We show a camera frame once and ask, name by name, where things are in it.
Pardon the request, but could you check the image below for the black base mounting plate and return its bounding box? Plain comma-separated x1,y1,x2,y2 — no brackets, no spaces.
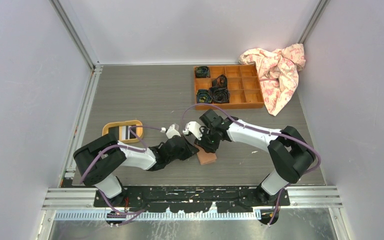
112,185,290,213

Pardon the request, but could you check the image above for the wooden compartment organizer box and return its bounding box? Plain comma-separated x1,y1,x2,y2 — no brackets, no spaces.
193,64,264,110

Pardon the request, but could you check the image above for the silver striped credit card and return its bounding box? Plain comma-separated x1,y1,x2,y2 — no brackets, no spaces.
119,125,137,141

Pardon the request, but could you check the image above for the pink floral crumpled cloth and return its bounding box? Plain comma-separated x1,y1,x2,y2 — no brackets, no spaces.
238,43,306,116

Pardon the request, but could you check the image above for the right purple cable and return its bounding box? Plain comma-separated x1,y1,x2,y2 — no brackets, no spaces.
180,103,322,226

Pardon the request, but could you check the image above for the black card in tray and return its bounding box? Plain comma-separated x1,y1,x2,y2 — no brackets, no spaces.
108,126,120,140

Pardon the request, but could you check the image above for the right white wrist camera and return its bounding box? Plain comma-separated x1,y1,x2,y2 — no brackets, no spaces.
182,121,203,140

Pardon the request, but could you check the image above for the purple cable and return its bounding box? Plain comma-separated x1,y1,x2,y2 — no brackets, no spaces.
79,125,166,226
180,103,322,226

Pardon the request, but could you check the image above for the rolled dark tie bottom-middle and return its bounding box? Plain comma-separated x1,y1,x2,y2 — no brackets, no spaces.
208,86,231,104

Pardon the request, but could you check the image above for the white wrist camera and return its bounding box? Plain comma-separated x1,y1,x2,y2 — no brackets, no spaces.
165,123,181,139
182,121,203,140

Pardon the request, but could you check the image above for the brown leather card holder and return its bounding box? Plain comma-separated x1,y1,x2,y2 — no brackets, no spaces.
194,144,217,165

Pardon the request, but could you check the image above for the aluminium frame rail front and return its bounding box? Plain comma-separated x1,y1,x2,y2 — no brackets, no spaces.
42,185,343,221

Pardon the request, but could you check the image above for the rolled dark tie middle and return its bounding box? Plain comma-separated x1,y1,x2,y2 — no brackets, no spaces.
211,74,228,88

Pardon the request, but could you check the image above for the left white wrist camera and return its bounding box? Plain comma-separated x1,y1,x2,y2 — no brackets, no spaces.
165,123,181,139

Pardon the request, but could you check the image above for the rolled dark tie top-left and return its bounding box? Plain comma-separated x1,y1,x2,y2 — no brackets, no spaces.
194,66,211,79

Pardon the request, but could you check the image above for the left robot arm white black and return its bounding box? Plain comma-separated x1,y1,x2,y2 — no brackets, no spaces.
73,133,199,207

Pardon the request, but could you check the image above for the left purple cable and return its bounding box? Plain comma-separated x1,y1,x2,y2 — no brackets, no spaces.
79,125,166,226

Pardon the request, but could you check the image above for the rolled dark tie bottom-left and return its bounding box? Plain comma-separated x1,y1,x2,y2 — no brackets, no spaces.
195,89,213,104

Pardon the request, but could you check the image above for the yellow oval card tray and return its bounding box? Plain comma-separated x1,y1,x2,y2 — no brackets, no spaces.
102,120,144,144

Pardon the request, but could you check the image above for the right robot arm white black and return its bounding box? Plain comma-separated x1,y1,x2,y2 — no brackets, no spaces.
195,109,316,206

